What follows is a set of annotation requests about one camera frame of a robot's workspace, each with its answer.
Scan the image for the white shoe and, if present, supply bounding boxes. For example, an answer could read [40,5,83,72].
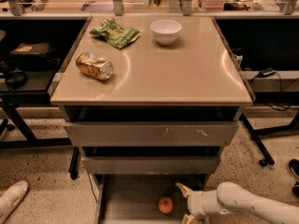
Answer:
[0,180,29,224]

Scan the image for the beige drawer cabinet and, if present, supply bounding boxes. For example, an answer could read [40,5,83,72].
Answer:
[50,14,256,224]

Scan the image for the black table frame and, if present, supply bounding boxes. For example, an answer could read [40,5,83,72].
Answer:
[0,91,80,181]
[240,113,299,167]

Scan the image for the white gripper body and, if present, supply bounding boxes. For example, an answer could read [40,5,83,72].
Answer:
[187,190,223,219]

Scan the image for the bottom open grey drawer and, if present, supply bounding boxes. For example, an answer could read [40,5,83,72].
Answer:
[94,175,206,224]

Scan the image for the middle grey drawer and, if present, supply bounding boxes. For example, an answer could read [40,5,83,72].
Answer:
[81,157,219,175]

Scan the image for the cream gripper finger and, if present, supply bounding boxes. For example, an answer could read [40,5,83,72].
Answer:
[181,214,198,224]
[176,182,193,198]

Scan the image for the black power adapter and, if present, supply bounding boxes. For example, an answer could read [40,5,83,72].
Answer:
[258,67,276,77]

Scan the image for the crushed gold soda can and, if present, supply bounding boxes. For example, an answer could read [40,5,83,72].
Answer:
[76,52,113,81]

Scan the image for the top grey drawer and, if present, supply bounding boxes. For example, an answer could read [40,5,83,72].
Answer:
[64,121,238,147]

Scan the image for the black left table frame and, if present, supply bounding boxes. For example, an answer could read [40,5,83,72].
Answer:
[0,91,80,181]

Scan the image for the white bowl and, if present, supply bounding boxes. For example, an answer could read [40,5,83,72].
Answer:
[150,20,182,46]

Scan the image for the green chip bag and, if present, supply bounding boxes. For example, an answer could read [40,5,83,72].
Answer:
[90,18,139,49]

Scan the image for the black headphones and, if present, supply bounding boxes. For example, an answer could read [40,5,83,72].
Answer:
[0,61,28,89]

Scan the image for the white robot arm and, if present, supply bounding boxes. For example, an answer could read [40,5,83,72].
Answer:
[176,182,299,224]

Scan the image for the orange fruit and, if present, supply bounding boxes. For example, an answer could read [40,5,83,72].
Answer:
[158,197,174,214]

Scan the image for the black right table frame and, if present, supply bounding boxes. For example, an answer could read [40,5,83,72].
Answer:
[240,113,299,167]

